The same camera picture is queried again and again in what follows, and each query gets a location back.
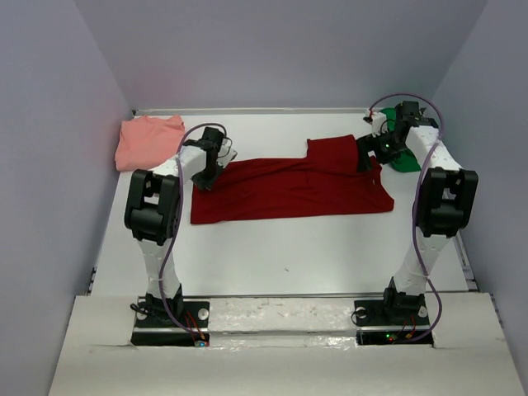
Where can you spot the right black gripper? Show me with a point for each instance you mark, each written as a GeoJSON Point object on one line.
{"type": "Point", "coordinates": [368, 143]}

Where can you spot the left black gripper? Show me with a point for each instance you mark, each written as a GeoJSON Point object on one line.
{"type": "Point", "coordinates": [206, 184]}

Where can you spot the red t shirt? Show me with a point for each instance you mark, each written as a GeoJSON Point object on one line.
{"type": "Point", "coordinates": [324, 182]}

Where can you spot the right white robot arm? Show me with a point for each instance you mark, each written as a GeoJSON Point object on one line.
{"type": "Point", "coordinates": [443, 201]}

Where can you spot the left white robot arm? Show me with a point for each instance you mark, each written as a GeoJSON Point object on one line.
{"type": "Point", "coordinates": [154, 207]}

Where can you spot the green t shirt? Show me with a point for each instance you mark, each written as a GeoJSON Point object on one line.
{"type": "Point", "coordinates": [406, 161]}

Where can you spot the folded pink t shirt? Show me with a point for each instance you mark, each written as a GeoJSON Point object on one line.
{"type": "Point", "coordinates": [146, 142]}

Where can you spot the white front cover board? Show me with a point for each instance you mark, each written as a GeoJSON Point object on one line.
{"type": "Point", "coordinates": [271, 346]}

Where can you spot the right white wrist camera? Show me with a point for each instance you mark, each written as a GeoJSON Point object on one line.
{"type": "Point", "coordinates": [378, 122]}

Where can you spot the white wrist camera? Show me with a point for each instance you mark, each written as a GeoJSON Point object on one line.
{"type": "Point", "coordinates": [227, 153]}
{"type": "Point", "coordinates": [378, 122]}

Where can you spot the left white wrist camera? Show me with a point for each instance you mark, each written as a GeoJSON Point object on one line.
{"type": "Point", "coordinates": [227, 153]}

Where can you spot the aluminium table frame rail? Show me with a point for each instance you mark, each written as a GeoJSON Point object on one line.
{"type": "Point", "coordinates": [247, 111]}

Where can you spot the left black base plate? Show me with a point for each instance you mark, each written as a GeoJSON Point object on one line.
{"type": "Point", "coordinates": [156, 329]}

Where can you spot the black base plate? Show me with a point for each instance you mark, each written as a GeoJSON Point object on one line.
{"type": "Point", "coordinates": [156, 329]}
{"type": "Point", "coordinates": [375, 327]}

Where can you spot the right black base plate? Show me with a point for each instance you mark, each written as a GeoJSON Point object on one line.
{"type": "Point", "coordinates": [375, 327]}

